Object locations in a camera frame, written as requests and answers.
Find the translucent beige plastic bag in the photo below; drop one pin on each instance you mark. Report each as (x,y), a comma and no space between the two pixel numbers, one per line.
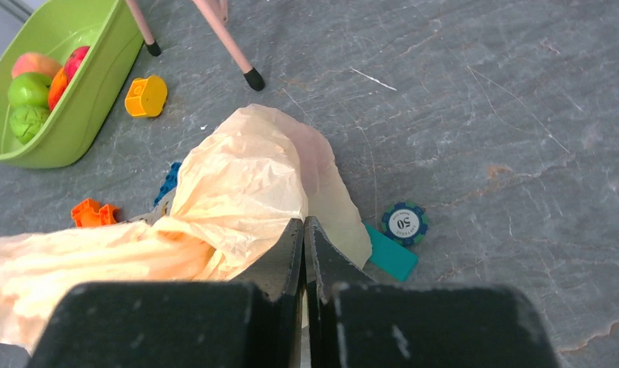
(236,192)

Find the pink tripod stand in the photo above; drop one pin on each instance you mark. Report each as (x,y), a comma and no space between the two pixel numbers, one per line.
(216,15)

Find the green fake apple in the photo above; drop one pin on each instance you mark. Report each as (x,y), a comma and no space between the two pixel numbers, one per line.
(29,88)

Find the blue poker chip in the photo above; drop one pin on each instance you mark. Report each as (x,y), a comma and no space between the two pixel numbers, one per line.
(405,223)

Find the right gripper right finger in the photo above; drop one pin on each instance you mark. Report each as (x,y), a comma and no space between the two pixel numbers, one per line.
(357,322)

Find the orange red fake fruit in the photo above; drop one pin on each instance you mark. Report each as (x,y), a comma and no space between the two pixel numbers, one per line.
(58,86)

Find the green plastic tub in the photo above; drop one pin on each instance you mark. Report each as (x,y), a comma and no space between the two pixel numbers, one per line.
(56,29)

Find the red fake apple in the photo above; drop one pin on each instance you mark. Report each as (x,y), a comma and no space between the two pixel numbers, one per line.
(74,61)

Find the orange curved toy piece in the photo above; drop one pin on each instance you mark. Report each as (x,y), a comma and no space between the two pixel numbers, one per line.
(90,213)

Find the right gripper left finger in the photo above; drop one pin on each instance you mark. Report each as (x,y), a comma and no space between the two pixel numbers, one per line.
(253,320)

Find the orange yellow toy brick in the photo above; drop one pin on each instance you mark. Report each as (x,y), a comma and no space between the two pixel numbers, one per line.
(146,97)

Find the peach fake fruit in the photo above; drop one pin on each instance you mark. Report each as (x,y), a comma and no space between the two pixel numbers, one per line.
(35,62)

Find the blue toy brick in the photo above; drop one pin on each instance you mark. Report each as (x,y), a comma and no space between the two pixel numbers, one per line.
(170,182)

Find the teal flat block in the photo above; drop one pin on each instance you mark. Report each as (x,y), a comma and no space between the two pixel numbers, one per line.
(389,256)

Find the green bumpy fake fruit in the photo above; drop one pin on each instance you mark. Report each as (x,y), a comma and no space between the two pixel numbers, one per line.
(26,121)

